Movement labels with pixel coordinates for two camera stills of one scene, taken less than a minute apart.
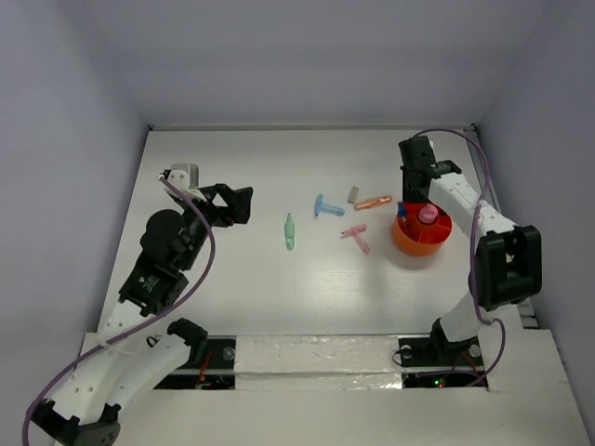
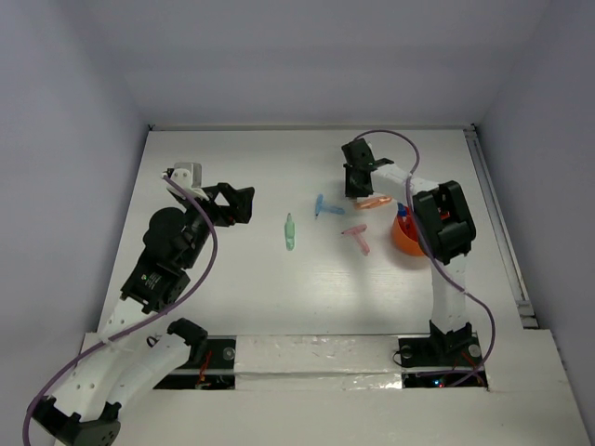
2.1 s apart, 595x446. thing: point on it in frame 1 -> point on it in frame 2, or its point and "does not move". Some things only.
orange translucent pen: [371, 203] does not move
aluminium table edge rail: [527, 316] does not move
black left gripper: [236, 203] does not move
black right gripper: [409, 195] -> [350, 190]
